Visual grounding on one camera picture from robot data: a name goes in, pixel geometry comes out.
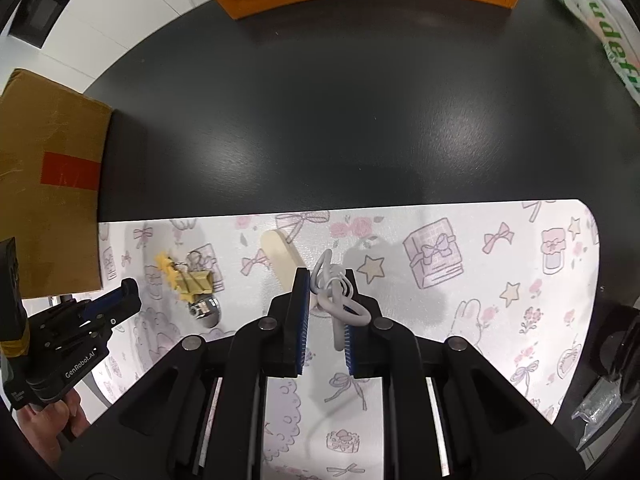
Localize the person's left hand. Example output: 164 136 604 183
19 389 92 468

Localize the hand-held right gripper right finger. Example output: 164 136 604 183
343 269 593 480

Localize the silver metal knob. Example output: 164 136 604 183
187 294 222 329

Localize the white plastic bag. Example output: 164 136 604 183
542 0 640 107

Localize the yellow star hair clip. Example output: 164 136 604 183
154 253 182 292

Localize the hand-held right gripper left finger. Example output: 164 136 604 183
90 267 309 480

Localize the clear plastic packet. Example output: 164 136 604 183
570 374 632 452

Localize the brown cardboard box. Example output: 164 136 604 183
0 68 114 302

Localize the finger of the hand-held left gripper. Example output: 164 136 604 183
80 278 142 332

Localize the cream wooden stick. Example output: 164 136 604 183
259 229 307 295

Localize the yellow binder clip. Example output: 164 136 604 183
170 250 214 307

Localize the black camera lens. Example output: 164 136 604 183
594 304 640 387

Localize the white printed table mat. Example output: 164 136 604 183
87 199 601 480

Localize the white cable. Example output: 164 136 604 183
310 248 374 352

